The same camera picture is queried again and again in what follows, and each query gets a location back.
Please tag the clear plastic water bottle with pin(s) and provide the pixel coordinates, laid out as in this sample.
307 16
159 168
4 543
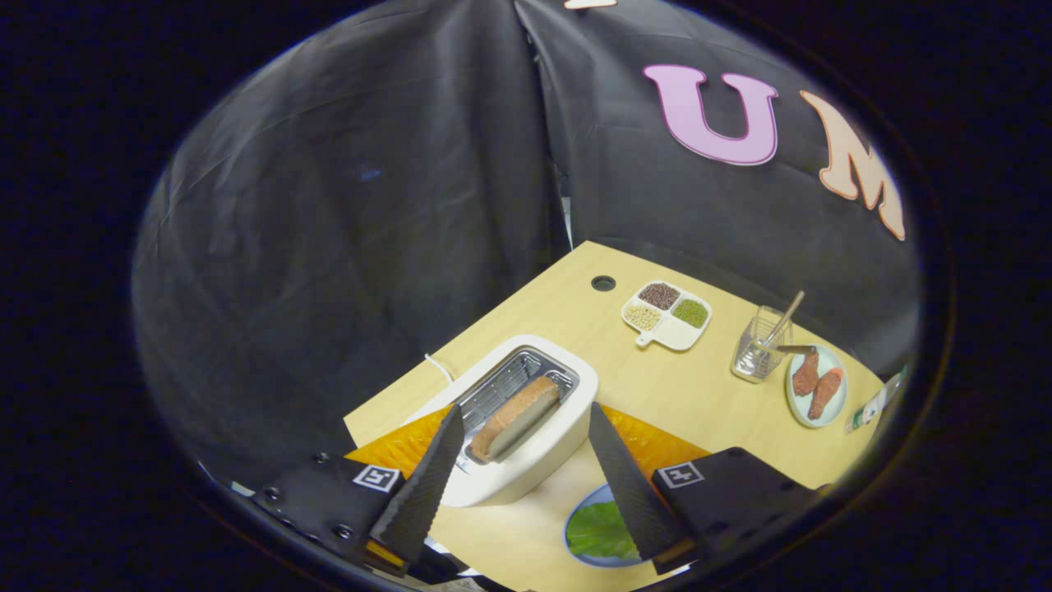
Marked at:
871 404

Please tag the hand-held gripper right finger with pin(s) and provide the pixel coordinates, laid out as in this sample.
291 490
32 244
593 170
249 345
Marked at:
629 485

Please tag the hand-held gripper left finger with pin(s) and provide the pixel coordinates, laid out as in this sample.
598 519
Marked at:
423 485

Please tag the brown meat patty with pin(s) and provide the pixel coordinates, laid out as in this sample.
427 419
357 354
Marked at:
825 393
805 375

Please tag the blue plate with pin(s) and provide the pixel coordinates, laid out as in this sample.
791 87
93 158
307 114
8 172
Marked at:
575 514

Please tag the green lettuce leaf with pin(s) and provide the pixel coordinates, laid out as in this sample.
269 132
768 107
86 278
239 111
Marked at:
600 533

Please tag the white toaster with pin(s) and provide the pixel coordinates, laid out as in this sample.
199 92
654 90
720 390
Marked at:
534 469

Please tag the white divided bean dish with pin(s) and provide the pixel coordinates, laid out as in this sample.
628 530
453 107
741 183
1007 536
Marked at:
667 316

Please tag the black backdrop cloth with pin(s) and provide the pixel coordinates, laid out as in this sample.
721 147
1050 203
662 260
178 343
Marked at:
370 205

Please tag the pale green plate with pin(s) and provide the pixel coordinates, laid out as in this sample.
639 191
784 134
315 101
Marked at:
830 415

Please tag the toasted bread slice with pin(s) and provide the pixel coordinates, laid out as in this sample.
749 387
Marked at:
518 415

